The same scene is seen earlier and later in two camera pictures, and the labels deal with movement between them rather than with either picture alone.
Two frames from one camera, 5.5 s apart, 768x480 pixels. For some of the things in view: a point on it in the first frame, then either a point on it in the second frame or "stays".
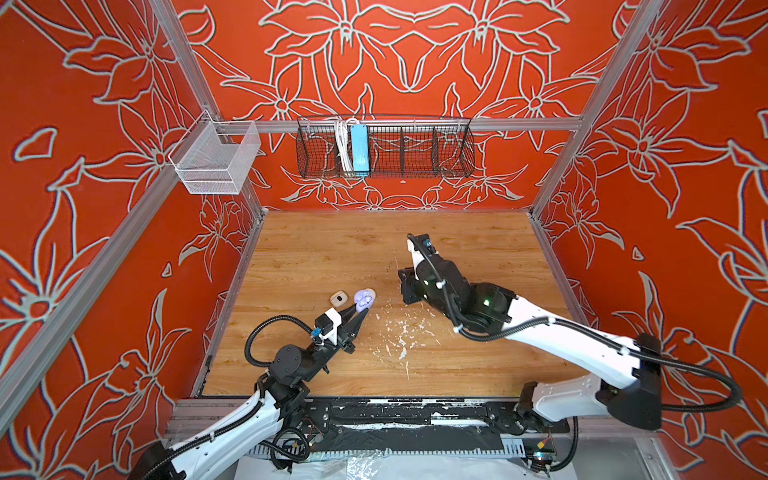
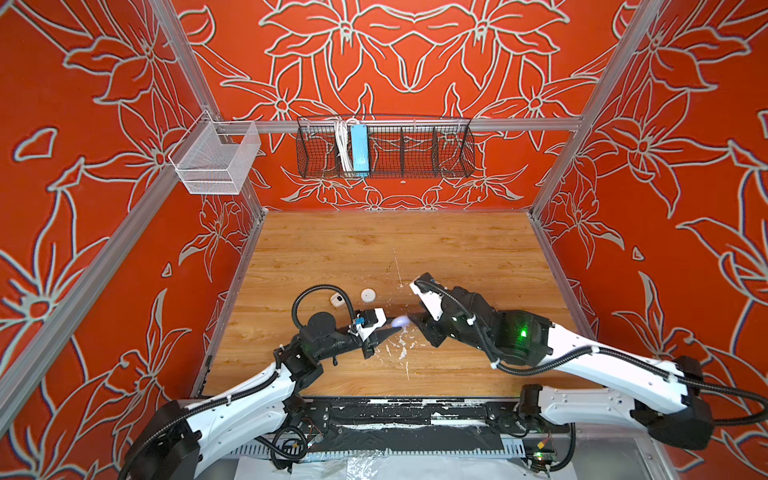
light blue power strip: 360,148 stays
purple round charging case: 364,299 -> 400,321
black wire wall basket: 392,147 stays
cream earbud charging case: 339,298 stays
